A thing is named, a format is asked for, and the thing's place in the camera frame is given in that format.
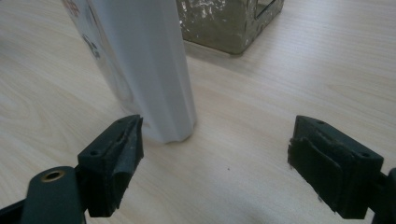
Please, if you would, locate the white ribbed bottle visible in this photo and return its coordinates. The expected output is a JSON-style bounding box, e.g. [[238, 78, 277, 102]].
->
[[61, 0, 198, 145]]

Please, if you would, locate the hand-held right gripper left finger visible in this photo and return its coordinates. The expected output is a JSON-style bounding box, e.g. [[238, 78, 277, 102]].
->
[[77, 114, 145, 218]]

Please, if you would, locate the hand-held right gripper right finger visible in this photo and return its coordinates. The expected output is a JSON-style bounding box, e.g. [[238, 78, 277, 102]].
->
[[287, 115, 385, 220]]

